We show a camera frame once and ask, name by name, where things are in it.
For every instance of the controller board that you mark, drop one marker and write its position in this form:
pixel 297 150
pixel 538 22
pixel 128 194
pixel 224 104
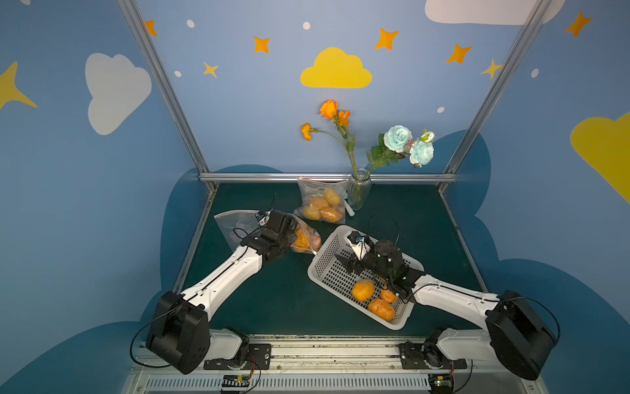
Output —
pixel 234 383
pixel 440 384

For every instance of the right aluminium frame post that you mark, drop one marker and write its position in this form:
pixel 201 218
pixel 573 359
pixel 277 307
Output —
pixel 514 57

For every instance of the aluminium frame post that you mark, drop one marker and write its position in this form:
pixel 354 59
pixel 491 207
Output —
pixel 134 19
pixel 514 57

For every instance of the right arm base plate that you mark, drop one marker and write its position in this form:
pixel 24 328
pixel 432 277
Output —
pixel 415 355

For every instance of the left aluminium frame post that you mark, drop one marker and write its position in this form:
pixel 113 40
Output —
pixel 134 19

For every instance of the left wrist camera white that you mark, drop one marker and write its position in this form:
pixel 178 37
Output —
pixel 262 217

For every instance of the white perforated plastic basket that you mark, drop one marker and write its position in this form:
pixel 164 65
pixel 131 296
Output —
pixel 330 274

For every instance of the light blue toy trowel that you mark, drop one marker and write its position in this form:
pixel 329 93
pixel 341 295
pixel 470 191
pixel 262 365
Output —
pixel 348 208

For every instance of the orange artificial flower stem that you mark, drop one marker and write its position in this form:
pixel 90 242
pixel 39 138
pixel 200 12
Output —
pixel 339 119

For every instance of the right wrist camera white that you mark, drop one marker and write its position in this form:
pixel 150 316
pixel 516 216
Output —
pixel 359 243

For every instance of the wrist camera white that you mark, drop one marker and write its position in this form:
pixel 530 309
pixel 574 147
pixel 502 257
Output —
pixel 359 243
pixel 262 217

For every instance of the ribbed glass vase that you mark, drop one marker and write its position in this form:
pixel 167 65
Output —
pixel 358 188

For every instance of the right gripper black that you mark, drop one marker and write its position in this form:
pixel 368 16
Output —
pixel 358 263

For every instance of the front aluminium rail bed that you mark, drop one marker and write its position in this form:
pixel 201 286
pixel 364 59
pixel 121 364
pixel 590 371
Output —
pixel 325 364

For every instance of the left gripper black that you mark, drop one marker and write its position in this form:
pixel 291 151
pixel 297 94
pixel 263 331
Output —
pixel 289 235

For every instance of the wrinkled orange potato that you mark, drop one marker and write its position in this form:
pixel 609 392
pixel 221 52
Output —
pixel 382 309
pixel 388 296

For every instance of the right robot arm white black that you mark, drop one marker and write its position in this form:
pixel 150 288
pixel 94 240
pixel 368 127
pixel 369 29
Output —
pixel 519 337

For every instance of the spare clear zipper bag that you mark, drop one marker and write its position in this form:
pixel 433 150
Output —
pixel 308 240

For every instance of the left controller board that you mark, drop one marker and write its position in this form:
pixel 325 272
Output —
pixel 234 383

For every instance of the aluminium back frame rail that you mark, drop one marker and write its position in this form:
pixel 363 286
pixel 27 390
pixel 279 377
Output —
pixel 387 178

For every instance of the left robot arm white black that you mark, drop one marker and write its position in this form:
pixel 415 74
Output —
pixel 179 332

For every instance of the clear zipper bag pink zipper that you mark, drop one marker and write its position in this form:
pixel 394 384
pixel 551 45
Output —
pixel 310 188

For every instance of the yellow green potato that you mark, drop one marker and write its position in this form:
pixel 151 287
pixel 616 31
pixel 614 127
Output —
pixel 332 197

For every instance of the mint artificial rose stem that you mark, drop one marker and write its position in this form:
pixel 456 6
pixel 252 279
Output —
pixel 397 144

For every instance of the right controller board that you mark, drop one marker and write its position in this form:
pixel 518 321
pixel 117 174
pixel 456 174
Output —
pixel 440 384

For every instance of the wrinkled orange potato bottom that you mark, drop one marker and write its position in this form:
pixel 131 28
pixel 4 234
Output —
pixel 382 309

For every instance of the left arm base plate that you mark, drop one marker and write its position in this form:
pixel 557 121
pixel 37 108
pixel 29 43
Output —
pixel 257 355

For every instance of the large orange potato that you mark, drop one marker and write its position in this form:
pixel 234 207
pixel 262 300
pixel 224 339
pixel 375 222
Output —
pixel 319 203

